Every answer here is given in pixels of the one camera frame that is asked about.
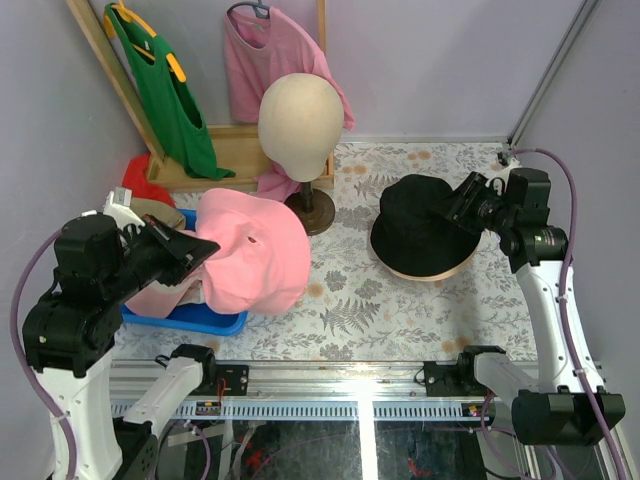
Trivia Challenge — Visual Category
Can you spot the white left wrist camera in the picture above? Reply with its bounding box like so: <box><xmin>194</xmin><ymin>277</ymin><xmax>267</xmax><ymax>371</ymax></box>
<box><xmin>79</xmin><ymin>187</ymin><xmax>144</xmax><ymax>239</ymax></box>

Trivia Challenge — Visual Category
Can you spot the blue plastic bin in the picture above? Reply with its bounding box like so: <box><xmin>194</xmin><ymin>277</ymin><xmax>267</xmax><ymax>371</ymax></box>
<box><xmin>119</xmin><ymin>208</ymin><xmax>249</xmax><ymax>337</ymax></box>

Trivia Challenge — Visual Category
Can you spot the pink baseball cap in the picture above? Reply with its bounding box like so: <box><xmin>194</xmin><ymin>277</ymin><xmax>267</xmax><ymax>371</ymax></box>
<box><xmin>125</xmin><ymin>270</ymin><xmax>205</xmax><ymax>319</ymax></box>

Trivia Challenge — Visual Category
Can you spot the floral table mat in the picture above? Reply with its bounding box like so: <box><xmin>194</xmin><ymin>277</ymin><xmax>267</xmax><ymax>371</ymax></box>
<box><xmin>116</xmin><ymin>143</ymin><xmax>537</xmax><ymax>362</ymax></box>

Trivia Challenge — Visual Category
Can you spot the blue-grey hanger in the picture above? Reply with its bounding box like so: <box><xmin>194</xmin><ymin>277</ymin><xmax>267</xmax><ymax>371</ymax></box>
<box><xmin>227</xmin><ymin>1</ymin><xmax>270</xmax><ymax>19</ymax></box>

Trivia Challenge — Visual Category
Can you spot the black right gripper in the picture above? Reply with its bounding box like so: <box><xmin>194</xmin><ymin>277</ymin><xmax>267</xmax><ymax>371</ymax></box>
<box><xmin>429</xmin><ymin>171</ymin><xmax>516</xmax><ymax>235</ymax></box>

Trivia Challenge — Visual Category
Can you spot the pink bucket hat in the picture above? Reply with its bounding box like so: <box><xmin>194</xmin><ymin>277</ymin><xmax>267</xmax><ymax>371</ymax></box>
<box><xmin>196</xmin><ymin>188</ymin><xmax>311</xmax><ymax>315</ymax></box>

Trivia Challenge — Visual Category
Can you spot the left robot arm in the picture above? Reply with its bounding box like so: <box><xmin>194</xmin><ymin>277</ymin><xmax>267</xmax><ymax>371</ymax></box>
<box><xmin>22</xmin><ymin>213</ymin><xmax>220</xmax><ymax>479</ymax></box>

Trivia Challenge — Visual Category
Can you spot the green tank top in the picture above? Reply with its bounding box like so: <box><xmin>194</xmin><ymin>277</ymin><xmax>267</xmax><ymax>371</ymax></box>
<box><xmin>104</xmin><ymin>3</ymin><xmax>235</xmax><ymax>181</ymax></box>

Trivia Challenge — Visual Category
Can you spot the beige mannequin head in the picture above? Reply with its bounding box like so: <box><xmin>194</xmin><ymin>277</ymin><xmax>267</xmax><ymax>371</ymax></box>
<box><xmin>257</xmin><ymin>73</ymin><xmax>344</xmax><ymax>183</ymax></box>

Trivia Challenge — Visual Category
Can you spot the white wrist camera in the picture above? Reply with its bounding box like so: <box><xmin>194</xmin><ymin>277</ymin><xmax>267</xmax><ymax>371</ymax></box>
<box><xmin>487</xmin><ymin>170</ymin><xmax>510</xmax><ymax>196</ymax></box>
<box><xmin>79</xmin><ymin>187</ymin><xmax>144</xmax><ymax>239</ymax></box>

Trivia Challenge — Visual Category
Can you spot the beige cap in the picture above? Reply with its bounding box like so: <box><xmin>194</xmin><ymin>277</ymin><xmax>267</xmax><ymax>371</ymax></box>
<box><xmin>130</xmin><ymin>197</ymin><xmax>186</xmax><ymax>230</ymax></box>

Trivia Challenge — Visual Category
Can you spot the yellow hanger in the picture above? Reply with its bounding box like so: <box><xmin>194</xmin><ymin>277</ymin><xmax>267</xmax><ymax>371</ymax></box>
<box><xmin>103</xmin><ymin>1</ymin><xmax>187</xmax><ymax>83</ymax></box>

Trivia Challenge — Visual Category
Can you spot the pink t-shirt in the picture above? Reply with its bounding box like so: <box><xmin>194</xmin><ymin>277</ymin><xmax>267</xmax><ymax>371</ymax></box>
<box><xmin>224</xmin><ymin>7</ymin><xmax>356</xmax><ymax>202</ymax></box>

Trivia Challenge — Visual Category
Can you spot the black bucket hat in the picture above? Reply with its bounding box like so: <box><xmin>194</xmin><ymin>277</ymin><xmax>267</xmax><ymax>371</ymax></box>
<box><xmin>370</xmin><ymin>174</ymin><xmax>474</xmax><ymax>261</ymax></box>

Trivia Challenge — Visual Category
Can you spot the aluminium corner post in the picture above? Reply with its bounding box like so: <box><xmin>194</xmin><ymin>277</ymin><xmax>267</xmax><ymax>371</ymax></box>
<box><xmin>506</xmin><ymin>0</ymin><xmax>601</xmax><ymax>146</ymax></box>

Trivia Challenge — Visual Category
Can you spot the aluminium mounting rail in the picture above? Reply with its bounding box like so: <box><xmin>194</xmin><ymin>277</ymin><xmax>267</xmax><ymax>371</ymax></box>
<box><xmin>104</xmin><ymin>359</ymin><xmax>551</xmax><ymax>422</ymax></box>

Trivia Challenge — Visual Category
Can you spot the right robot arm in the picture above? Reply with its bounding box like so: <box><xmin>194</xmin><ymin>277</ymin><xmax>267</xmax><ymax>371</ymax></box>
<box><xmin>430</xmin><ymin>168</ymin><xmax>626</xmax><ymax>446</ymax></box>

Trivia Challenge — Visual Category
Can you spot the dark round mannequin stand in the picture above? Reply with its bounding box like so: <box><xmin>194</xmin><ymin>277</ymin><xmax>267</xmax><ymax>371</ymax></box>
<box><xmin>285</xmin><ymin>182</ymin><xmax>335</xmax><ymax>236</ymax></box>

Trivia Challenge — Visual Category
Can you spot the red cloth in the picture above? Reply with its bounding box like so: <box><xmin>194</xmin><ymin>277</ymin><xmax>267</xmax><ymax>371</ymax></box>
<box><xmin>121</xmin><ymin>153</ymin><xmax>175</xmax><ymax>208</ymax></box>

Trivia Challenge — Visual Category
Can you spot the beige straw hat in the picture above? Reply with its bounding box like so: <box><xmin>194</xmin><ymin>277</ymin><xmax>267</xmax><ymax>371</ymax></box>
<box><xmin>378</xmin><ymin>235</ymin><xmax>481</xmax><ymax>281</ymax></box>

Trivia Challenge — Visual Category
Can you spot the wooden clothes rack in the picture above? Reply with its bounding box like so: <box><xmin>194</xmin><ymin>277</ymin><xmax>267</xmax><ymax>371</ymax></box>
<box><xmin>65</xmin><ymin>0</ymin><xmax>335</xmax><ymax>194</ymax></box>

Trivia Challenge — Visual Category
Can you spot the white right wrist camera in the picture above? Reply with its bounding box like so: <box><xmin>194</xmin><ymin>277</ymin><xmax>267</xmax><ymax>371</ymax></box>
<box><xmin>487</xmin><ymin>170</ymin><xmax>510</xmax><ymax>196</ymax></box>

